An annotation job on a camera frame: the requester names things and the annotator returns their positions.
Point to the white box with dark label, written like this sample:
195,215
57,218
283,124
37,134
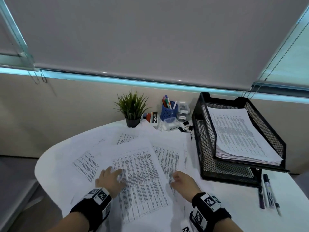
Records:
154,117

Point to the black marker pen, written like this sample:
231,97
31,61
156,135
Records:
268,188

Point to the glass window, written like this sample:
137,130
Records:
120,82

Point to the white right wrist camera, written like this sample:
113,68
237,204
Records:
185,227

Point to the pile of papers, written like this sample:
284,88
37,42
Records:
144,178

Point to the green and white pen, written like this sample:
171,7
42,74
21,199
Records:
169,103

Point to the grey low cabinet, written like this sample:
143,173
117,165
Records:
12,193

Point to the potted green plant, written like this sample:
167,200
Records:
132,122

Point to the blue pen holder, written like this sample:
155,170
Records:
169,114

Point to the person's left forearm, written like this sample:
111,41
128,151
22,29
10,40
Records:
70,223

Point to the person's right hand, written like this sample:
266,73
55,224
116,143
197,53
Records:
187,188

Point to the clear plastic lidded box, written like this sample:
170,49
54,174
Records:
170,124

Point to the person's right forearm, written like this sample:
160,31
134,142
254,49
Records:
229,227

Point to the red pen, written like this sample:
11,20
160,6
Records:
164,103

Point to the white table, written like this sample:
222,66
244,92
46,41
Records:
241,198

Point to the black right wristband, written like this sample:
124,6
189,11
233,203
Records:
222,215

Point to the cluster of black binder clips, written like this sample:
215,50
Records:
186,129

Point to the black mesh paper tray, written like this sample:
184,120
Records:
205,147

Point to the wide grey roller blind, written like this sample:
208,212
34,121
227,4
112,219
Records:
149,36

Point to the white tape dispenser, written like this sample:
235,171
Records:
183,111

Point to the black wristband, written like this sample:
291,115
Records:
84,210
222,215

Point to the person's left hand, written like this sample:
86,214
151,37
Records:
108,182

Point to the black left wristband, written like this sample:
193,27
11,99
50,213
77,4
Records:
84,210

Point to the dark blue pen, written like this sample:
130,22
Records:
261,198

